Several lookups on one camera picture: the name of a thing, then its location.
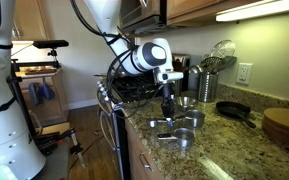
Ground wall power outlet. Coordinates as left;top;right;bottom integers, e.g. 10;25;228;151
236;63;253;85

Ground black cast iron skillet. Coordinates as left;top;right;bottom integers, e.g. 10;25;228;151
216;101;256;128

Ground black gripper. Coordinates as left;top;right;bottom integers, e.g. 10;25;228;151
161;83;174;124

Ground black stove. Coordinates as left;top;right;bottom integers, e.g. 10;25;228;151
95;53;192;180

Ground rear steel utensil holder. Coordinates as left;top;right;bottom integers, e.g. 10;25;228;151
197;72;219;103

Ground wooden upper cabinets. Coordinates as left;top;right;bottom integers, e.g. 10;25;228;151
118;0;262;34

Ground under-cabinet light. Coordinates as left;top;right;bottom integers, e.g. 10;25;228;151
216;0;289;22

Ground steel mixing bowl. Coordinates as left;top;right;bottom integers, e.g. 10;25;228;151
176;96;198;112

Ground round wooden boards stack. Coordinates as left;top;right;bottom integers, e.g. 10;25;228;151
262;108;289;146

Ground black camera on stand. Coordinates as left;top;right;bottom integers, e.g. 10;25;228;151
12;40;69;68

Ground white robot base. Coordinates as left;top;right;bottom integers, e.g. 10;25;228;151
0;0;46;180

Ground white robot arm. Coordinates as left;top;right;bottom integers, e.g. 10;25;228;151
85;0;183;126

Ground large steel measuring pot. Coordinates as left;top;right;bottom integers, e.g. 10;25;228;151
175;110;206;128

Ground smallest steel measuring pot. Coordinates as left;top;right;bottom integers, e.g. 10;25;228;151
146;118;173;128

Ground small steel measuring pot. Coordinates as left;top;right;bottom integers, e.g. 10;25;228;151
157;128;195;149

